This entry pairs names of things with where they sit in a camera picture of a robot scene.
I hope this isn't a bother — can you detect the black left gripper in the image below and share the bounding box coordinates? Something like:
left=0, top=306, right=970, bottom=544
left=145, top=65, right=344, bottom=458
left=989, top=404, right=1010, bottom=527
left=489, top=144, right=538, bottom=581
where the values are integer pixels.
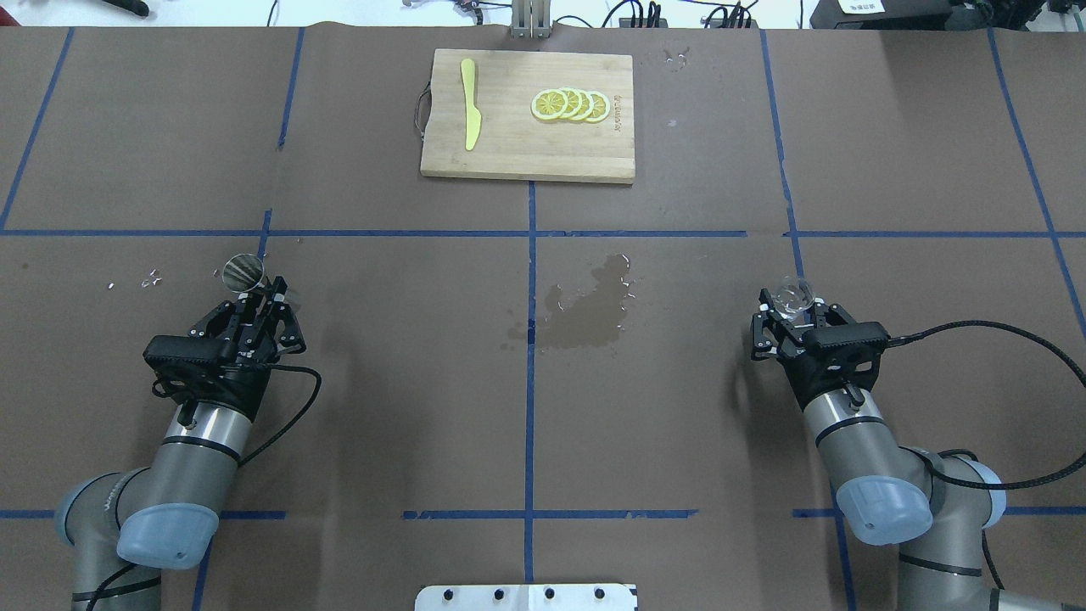
left=153, top=276, right=306, bottom=418

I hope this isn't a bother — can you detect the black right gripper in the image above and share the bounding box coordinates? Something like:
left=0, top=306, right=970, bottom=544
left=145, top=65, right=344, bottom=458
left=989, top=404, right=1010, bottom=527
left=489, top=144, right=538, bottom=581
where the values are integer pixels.
left=750, top=289, right=883, bottom=409

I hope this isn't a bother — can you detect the clear glass cup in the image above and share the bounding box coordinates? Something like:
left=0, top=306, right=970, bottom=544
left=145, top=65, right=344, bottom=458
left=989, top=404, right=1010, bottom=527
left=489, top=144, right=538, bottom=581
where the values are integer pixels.
left=770, top=275, right=826, bottom=322

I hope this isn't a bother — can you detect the steel jigger measuring cup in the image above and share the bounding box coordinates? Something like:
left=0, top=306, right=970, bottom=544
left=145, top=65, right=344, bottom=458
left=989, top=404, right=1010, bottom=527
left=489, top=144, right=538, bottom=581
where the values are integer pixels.
left=220, top=254, right=303, bottom=309

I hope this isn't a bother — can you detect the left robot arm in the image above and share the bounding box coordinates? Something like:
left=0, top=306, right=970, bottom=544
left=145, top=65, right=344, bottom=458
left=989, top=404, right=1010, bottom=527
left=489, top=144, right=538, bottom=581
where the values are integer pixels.
left=54, top=276, right=306, bottom=610

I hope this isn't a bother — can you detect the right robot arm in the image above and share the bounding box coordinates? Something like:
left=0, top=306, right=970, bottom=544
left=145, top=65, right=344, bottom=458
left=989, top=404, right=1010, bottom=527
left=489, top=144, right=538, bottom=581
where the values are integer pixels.
left=750, top=278, right=1083, bottom=610

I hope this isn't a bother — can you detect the lemon slice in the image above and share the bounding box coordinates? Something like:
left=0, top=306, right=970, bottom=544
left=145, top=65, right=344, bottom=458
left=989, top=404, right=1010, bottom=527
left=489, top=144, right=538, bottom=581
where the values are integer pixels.
left=559, top=87, right=585, bottom=120
left=530, top=88, right=569, bottom=120
left=570, top=90, right=595, bottom=120
left=582, top=92, right=613, bottom=124

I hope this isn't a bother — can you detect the yellow plastic knife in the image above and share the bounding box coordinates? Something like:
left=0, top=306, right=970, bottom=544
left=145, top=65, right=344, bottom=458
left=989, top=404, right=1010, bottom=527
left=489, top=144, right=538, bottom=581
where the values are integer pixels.
left=459, top=58, right=482, bottom=151

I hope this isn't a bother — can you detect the wooden cutting board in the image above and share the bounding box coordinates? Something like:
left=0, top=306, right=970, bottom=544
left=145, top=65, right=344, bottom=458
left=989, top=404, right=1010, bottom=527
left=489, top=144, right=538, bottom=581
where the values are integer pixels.
left=420, top=48, right=636, bottom=184

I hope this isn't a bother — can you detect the black box with label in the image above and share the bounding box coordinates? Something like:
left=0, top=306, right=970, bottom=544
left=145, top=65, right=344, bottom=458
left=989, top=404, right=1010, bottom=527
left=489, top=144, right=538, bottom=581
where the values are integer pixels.
left=809, top=1, right=954, bottom=31

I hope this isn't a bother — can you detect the front lemon slice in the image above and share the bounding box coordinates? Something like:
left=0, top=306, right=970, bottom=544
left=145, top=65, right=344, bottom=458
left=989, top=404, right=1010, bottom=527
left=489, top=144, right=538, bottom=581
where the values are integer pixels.
left=530, top=88, right=569, bottom=120

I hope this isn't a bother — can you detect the black left camera cable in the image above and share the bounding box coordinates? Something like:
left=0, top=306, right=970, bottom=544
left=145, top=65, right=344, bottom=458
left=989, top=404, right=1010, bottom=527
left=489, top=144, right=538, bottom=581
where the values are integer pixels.
left=85, top=365, right=323, bottom=611

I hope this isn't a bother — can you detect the black camera cable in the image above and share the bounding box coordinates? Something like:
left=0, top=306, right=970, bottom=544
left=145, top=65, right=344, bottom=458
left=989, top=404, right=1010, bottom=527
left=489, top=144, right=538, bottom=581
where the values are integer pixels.
left=85, top=365, right=323, bottom=611
left=887, top=320, right=1086, bottom=491

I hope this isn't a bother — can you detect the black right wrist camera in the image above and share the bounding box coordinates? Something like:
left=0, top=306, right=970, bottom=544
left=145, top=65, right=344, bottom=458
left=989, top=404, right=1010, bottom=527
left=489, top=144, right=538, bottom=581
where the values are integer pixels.
left=801, top=322, right=891, bottom=353

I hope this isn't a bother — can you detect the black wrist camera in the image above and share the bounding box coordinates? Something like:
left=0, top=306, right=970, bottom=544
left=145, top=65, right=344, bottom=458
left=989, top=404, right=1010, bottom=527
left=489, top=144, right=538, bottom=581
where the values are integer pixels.
left=801, top=322, right=891, bottom=353
left=143, top=335, right=230, bottom=379

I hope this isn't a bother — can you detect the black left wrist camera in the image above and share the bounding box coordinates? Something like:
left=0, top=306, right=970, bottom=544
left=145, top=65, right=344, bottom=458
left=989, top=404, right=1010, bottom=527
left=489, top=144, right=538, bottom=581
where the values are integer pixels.
left=143, top=335, right=230, bottom=379

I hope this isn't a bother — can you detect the black right camera cable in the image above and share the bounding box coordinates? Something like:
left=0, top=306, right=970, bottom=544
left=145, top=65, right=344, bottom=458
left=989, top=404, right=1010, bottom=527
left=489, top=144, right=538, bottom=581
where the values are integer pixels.
left=887, top=320, right=1086, bottom=491

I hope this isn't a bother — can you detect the aluminium frame post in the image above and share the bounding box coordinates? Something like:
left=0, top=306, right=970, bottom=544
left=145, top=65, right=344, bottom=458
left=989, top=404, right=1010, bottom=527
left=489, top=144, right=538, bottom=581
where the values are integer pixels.
left=509, top=0, right=553, bottom=39

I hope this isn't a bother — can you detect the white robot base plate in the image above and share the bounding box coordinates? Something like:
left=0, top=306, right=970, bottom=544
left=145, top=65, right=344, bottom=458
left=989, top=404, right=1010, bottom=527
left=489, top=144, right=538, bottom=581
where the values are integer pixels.
left=414, top=583, right=639, bottom=610

